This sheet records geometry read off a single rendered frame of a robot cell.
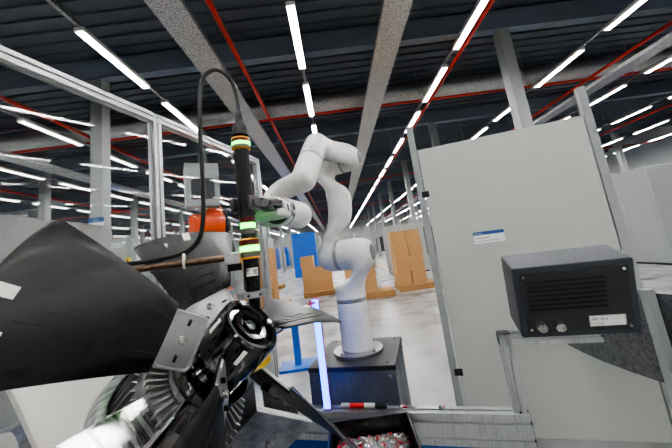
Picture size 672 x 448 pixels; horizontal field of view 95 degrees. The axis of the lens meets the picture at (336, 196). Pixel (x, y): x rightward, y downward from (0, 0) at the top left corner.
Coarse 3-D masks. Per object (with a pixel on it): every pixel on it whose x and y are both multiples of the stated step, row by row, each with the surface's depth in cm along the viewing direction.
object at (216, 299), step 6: (216, 294) 65; (222, 294) 65; (228, 294) 65; (204, 300) 64; (210, 300) 64; (216, 300) 64; (222, 300) 64; (228, 300) 64; (192, 306) 63; (198, 306) 63; (204, 306) 63; (216, 306) 63; (222, 306) 63; (198, 312) 62; (204, 312) 62; (210, 312) 62; (216, 312) 62; (210, 318) 61
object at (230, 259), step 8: (224, 256) 66; (232, 256) 67; (232, 264) 66; (240, 264) 66; (240, 272) 66; (240, 280) 66; (240, 288) 66; (264, 288) 70; (240, 296) 65; (248, 296) 64; (256, 296) 65
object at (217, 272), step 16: (160, 240) 76; (176, 240) 77; (192, 240) 78; (208, 240) 79; (224, 240) 81; (144, 256) 71; (160, 256) 72; (192, 256) 73; (208, 256) 73; (160, 272) 68; (176, 272) 69; (192, 272) 69; (208, 272) 69; (224, 272) 70; (176, 288) 66; (192, 288) 66; (208, 288) 66; (224, 288) 66; (192, 304) 63
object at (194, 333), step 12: (180, 312) 52; (192, 312) 53; (180, 324) 52; (192, 324) 53; (204, 324) 55; (168, 336) 50; (180, 336) 52; (192, 336) 53; (168, 348) 50; (180, 348) 51; (192, 348) 53; (156, 360) 49; (168, 360) 50; (180, 360) 51; (192, 360) 52
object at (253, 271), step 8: (240, 112) 75; (240, 120) 74; (232, 128) 73; (240, 128) 73; (232, 136) 74; (248, 264) 67; (256, 264) 68; (248, 272) 67; (256, 272) 67; (248, 280) 67; (256, 280) 67; (248, 288) 67; (256, 288) 67; (256, 304) 66
